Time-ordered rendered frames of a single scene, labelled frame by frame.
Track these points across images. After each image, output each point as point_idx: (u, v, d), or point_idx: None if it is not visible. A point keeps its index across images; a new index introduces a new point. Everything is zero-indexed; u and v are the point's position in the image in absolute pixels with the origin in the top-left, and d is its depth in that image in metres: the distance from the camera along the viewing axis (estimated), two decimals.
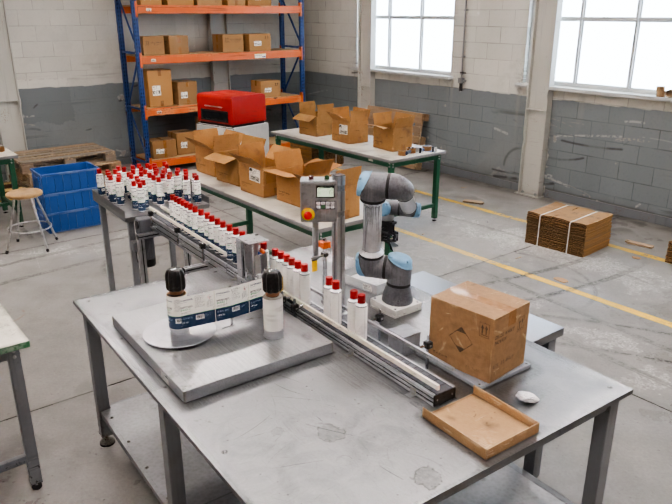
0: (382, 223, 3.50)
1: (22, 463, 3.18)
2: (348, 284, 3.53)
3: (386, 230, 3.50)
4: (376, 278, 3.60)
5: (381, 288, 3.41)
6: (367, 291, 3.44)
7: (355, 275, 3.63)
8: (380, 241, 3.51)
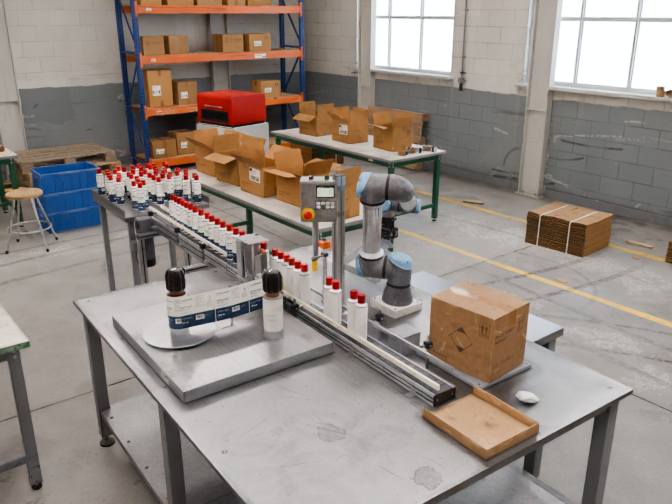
0: (382, 219, 3.49)
1: (22, 463, 3.18)
2: (350, 272, 3.53)
3: (386, 226, 3.49)
4: None
5: None
6: (368, 280, 3.44)
7: None
8: (382, 239, 3.52)
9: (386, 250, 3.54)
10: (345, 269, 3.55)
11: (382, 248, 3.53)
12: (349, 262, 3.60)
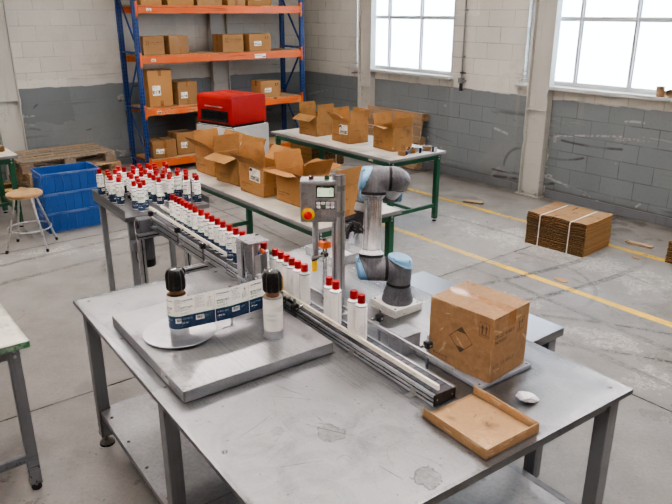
0: (355, 213, 3.60)
1: (22, 463, 3.18)
2: None
3: (357, 220, 3.59)
4: None
5: None
6: (328, 265, 3.48)
7: (324, 249, 3.69)
8: (351, 232, 3.60)
9: (352, 245, 3.61)
10: (309, 254, 3.61)
11: (349, 241, 3.60)
12: None
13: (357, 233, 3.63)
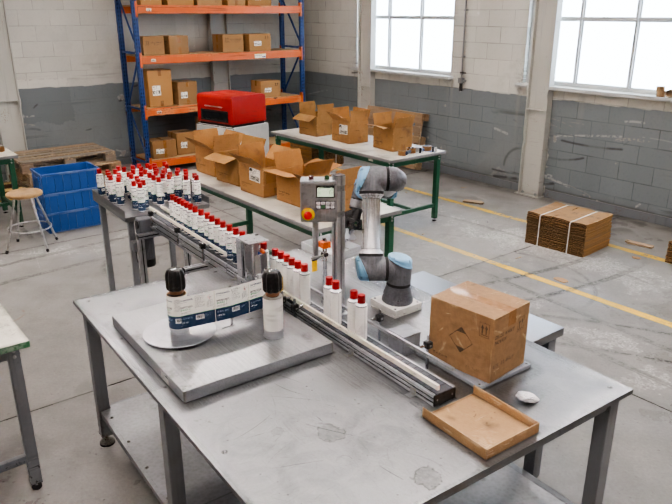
0: (350, 209, 3.66)
1: (22, 463, 3.18)
2: (309, 253, 3.65)
3: (352, 217, 3.65)
4: None
5: None
6: (324, 260, 3.55)
7: None
8: (346, 228, 3.67)
9: (348, 240, 3.67)
10: (305, 250, 3.67)
11: (344, 237, 3.67)
12: None
13: (352, 229, 3.69)
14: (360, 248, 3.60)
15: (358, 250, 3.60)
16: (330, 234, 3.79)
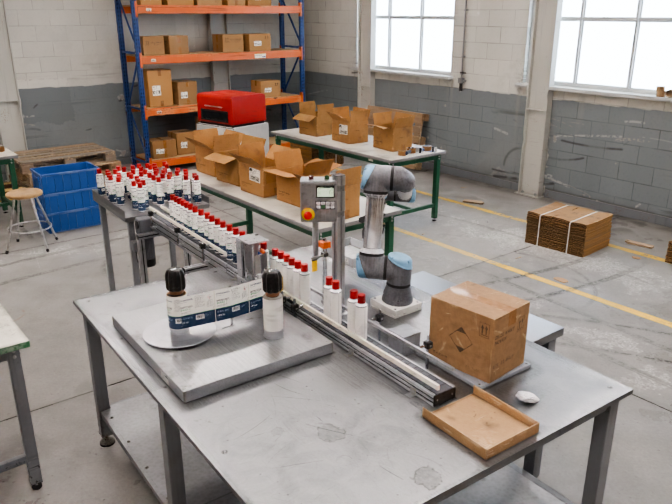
0: None
1: (22, 463, 3.18)
2: (329, 257, 3.59)
3: None
4: (359, 252, 3.64)
5: None
6: (345, 264, 3.49)
7: None
8: None
9: None
10: None
11: None
12: None
13: None
14: None
15: None
16: (350, 237, 3.74)
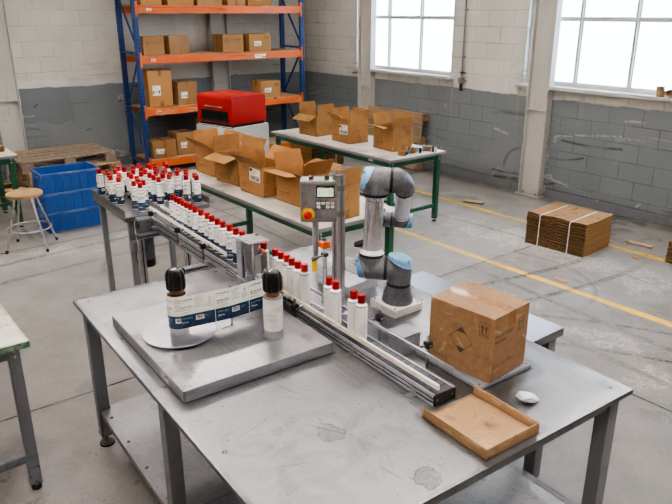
0: None
1: (22, 463, 3.18)
2: None
3: None
4: (354, 278, 3.55)
5: (354, 289, 3.37)
6: None
7: None
8: None
9: None
10: (320, 281, 3.53)
11: None
12: None
13: None
14: (377, 278, 3.46)
15: (375, 280, 3.45)
16: (345, 262, 3.65)
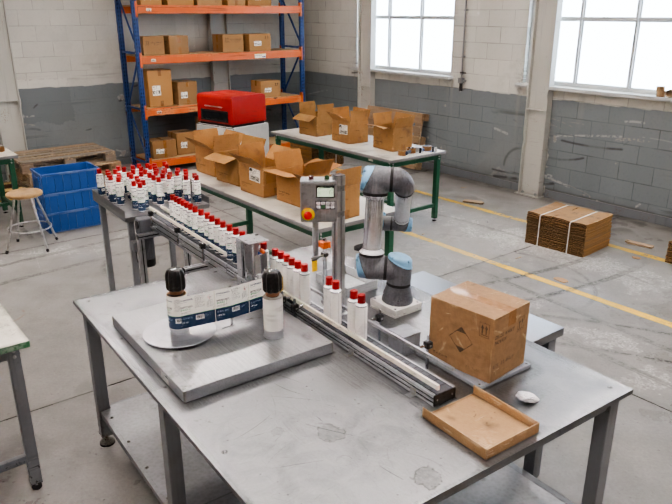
0: None
1: (22, 463, 3.18)
2: None
3: None
4: (354, 281, 3.56)
5: None
6: None
7: None
8: None
9: None
10: (320, 282, 3.53)
11: None
12: None
13: None
14: (377, 282, 3.46)
15: (375, 284, 3.46)
16: (345, 265, 3.65)
